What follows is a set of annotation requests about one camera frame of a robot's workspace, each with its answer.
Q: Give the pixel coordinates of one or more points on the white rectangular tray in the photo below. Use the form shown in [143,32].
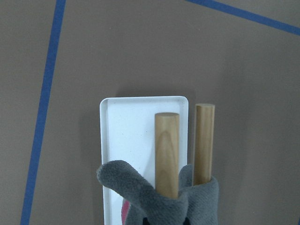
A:
[127,128]

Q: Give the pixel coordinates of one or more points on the grey microfibre cloth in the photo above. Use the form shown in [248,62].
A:
[196,205]

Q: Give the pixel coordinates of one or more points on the wooden rack lower rod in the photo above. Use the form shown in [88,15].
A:
[204,133]

